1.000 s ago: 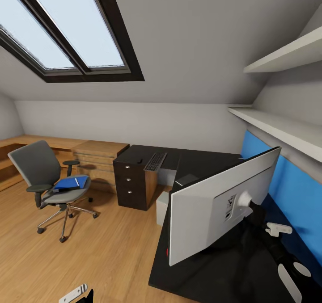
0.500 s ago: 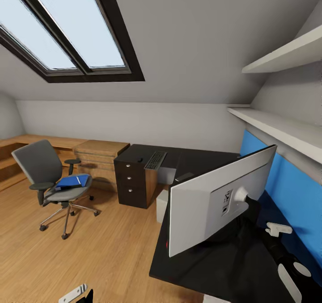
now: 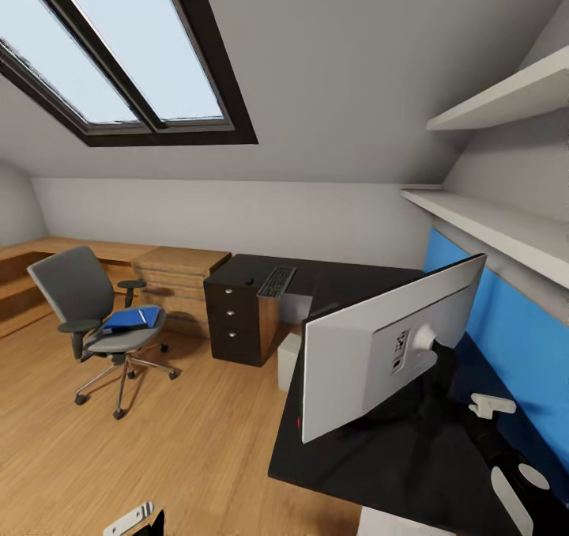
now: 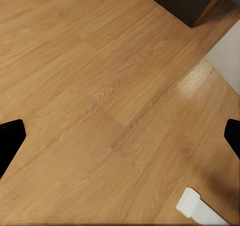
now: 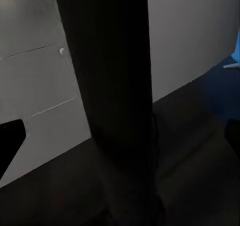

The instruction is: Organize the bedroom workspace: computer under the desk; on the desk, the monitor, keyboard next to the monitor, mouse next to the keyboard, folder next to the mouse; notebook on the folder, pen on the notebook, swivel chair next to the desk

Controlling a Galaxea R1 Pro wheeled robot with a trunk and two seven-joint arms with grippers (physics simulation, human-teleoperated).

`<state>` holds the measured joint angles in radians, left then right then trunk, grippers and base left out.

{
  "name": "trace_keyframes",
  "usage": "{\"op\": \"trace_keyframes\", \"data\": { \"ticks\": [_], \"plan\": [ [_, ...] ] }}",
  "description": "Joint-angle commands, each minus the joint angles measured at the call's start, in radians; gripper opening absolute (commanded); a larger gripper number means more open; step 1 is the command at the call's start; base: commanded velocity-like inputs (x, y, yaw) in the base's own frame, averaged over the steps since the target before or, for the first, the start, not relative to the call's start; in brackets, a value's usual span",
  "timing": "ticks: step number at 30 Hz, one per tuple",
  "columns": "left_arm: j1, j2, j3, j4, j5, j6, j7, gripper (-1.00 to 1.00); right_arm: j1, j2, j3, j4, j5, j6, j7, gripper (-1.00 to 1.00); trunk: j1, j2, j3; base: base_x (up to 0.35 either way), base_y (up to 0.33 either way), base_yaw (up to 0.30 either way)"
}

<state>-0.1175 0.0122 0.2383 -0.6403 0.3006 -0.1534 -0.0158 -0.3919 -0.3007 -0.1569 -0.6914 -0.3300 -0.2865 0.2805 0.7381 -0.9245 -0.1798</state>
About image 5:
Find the monitor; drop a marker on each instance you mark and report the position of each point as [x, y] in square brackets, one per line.
[72, 70]

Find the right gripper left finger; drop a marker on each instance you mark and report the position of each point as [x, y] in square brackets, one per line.
[12, 135]

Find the desk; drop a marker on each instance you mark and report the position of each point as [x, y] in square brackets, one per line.
[197, 171]

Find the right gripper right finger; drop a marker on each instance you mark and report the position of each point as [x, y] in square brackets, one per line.
[232, 135]

